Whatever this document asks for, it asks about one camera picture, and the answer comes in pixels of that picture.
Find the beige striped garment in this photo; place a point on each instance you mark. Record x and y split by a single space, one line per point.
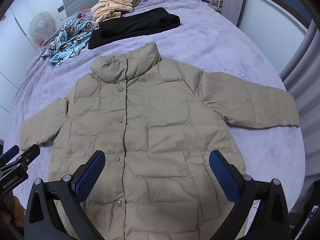
112 6

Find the blue monkey print garment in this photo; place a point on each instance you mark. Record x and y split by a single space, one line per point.
67 42

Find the person's left hand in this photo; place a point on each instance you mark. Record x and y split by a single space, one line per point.
18 208

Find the beige puffer jacket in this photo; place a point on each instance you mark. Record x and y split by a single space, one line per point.
160 120

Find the black folded garment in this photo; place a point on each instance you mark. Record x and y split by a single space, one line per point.
135 25

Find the brown window frame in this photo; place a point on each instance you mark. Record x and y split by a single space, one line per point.
287 5

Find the white covered fan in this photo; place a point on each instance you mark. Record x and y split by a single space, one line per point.
41 27

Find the bedside clutter of boxes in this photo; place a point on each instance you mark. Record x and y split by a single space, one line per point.
215 2

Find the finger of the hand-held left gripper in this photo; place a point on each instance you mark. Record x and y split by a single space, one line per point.
30 153
10 152

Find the grey curtain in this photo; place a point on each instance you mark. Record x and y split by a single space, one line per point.
231 2
307 80

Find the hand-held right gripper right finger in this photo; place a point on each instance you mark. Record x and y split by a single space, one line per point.
221 172

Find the white wardrobe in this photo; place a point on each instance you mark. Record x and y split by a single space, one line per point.
15 55

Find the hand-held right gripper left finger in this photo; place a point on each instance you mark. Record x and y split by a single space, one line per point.
93 172

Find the purple bed blanket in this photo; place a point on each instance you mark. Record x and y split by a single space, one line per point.
225 50

